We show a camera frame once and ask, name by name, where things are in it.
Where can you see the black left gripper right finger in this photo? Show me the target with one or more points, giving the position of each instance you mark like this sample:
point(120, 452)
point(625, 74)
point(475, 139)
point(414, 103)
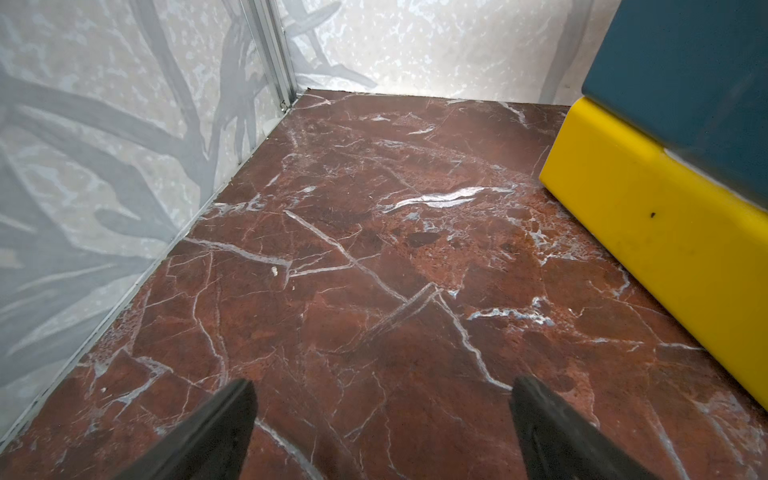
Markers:
point(558, 443)

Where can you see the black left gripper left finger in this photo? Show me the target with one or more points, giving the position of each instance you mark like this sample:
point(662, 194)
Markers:
point(211, 444)

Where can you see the yellow drawer cabinet base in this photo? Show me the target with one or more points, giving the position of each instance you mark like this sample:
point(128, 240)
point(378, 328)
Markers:
point(699, 249)

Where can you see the teal drawer cabinet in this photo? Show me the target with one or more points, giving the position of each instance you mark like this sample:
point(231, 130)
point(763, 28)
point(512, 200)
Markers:
point(693, 76)

